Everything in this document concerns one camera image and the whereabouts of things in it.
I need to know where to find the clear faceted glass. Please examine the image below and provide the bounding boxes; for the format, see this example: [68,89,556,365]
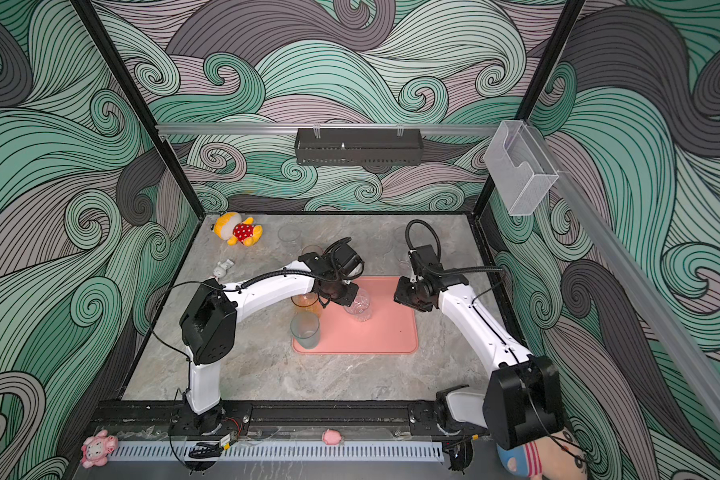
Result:
[344,288,373,322]
[277,225,302,249]

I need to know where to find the yellow plastic tumbler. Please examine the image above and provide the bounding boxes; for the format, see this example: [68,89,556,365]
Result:
[290,292,324,317]

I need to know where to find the green textured plastic tumbler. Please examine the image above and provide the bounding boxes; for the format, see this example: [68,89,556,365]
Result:
[290,311,320,350]

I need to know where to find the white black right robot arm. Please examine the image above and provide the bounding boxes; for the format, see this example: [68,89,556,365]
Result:
[394,219,565,450]

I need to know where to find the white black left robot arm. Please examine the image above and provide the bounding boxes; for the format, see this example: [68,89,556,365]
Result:
[179,237,365,435]

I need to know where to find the pink plastic tray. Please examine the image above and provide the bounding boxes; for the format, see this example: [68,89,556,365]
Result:
[292,276,419,355]

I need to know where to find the clear upturned glass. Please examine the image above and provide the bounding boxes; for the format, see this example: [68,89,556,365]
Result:
[392,225,407,248]
[393,246,411,277]

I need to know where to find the pink plastic cup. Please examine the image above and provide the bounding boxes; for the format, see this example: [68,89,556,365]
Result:
[301,244,325,257]

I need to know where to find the yellow plush duck toy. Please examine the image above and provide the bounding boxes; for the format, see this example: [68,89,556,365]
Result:
[213,212,263,246]

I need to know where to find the small pink pig toy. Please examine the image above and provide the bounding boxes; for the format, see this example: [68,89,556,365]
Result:
[321,429,343,446]

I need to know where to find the pig plush striped shirt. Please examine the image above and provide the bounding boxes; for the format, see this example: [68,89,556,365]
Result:
[496,438,588,479]

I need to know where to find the pink kitty plush toy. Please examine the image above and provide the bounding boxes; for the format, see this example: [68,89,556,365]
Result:
[81,430,119,469]

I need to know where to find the black wall shelf basket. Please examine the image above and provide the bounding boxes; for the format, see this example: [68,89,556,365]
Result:
[294,127,424,168]

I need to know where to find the clear acrylic wall box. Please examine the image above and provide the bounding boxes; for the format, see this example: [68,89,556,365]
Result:
[484,120,559,217]

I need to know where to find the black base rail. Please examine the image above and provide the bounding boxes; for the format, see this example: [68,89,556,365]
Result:
[90,399,487,439]

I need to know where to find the white slotted cable duct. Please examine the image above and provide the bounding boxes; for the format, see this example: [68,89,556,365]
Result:
[108,441,445,464]

